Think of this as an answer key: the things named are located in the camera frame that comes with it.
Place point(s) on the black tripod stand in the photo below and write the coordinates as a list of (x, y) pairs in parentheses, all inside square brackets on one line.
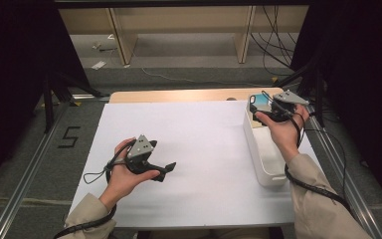
[(48, 109), (318, 83)]

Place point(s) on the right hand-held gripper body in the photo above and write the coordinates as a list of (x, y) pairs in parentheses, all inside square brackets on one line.
[(290, 97)]

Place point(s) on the black curtain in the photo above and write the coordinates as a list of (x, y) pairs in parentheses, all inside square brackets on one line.
[(361, 83), (13, 66)]

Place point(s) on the white plastic bin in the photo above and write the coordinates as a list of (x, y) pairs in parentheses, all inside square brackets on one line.
[(272, 159)]

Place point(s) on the wooden shelf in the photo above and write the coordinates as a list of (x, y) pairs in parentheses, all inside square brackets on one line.
[(179, 20)]

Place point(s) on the white paper scrap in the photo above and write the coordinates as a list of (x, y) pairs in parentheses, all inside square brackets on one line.
[(98, 64)]

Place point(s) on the wooden table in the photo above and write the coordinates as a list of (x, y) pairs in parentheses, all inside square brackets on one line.
[(179, 96)]

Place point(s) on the white table cover sheet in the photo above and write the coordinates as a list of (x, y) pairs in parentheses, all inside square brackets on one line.
[(205, 139)]

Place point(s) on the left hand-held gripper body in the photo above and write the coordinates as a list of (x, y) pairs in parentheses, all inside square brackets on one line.
[(140, 147)]

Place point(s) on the person's left hand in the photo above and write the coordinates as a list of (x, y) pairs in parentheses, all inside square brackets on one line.
[(122, 182)]

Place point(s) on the iridescent phone case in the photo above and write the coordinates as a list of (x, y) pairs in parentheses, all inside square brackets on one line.
[(262, 99)]

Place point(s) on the person's right hand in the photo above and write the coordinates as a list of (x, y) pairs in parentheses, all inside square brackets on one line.
[(285, 132)]

